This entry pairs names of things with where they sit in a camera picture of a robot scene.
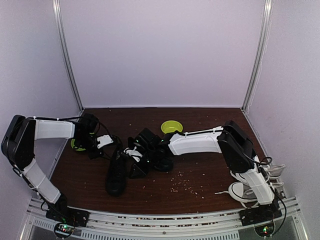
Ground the green bowl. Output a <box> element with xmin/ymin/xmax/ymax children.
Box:
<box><xmin>160</xmin><ymin>120</ymin><xmax>183</xmax><ymax>134</ymax></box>

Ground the black sneaker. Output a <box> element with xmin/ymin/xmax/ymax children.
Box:
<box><xmin>105</xmin><ymin>147</ymin><xmax>127</xmax><ymax>197</ymax></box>
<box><xmin>150</xmin><ymin>150</ymin><xmax>174</xmax><ymax>172</ymax></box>

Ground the grey sneaker front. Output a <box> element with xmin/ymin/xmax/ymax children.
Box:
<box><xmin>214</xmin><ymin>180</ymin><xmax>285</xmax><ymax>208</ymax></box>

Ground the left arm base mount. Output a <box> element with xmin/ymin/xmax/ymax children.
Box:
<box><xmin>45</xmin><ymin>207</ymin><xmax>90</xmax><ymax>239</ymax></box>

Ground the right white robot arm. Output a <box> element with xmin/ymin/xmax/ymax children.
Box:
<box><xmin>124</xmin><ymin>120</ymin><xmax>276</xmax><ymax>221</ymax></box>

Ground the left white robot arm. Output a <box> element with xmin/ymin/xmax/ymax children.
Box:
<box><xmin>1</xmin><ymin>114</ymin><xmax>114</xmax><ymax>222</ymax></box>

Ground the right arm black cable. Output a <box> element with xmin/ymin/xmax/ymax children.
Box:
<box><xmin>249</xmin><ymin>147</ymin><xmax>288</xmax><ymax>226</ymax></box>

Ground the aluminium frame post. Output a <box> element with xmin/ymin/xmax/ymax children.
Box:
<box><xmin>242</xmin><ymin>0</ymin><xmax>274</xmax><ymax>114</ymax></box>
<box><xmin>52</xmin><ymin>0</ymin><xmax>84</xmax><ymax>112</ymax></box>

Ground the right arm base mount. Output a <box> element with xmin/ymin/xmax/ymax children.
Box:
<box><xmin>239</xmin><ymin>204</ymin><xmax>283</xmax><ymax>238</ymax></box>

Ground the left aluminium frame post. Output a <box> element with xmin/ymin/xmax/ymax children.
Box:
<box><xmin>52</xmin><ymin>0</ymin><xmax>84</xmax><ymax>112</ymax></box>

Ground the grey sneaker rear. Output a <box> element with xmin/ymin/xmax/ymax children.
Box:
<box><xmin>230</xmin><ymin>164</ymin><xmax>286</xmax><ymax>186</ymax></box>

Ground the aluminium front rail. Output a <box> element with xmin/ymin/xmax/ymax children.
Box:
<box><xmin>18</xmin><ymin>197</ymin><xmax>311</xmax><ymax>240</ymax></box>

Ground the right aluminium frame post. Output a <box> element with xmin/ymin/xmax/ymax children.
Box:
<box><xmin>242</xmin><ymin>0</ymin><xmax>274</xmax><ymax>114</ymax></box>

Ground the grey sneaker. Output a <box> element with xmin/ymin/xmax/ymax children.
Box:
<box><xmin>214</xmin><ymin>180</ymin><xmax>285</xmax><ymax>208</ymax></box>
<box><xmin>230</xmin><ymin>164</ymin><xmax>286</xmax><ymax>186</ymax></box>

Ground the green plate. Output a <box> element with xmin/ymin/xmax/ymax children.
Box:
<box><xmin>70</xmin><ymin>132</ymin><xmax>95</xmax><ymax>152</ymax></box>

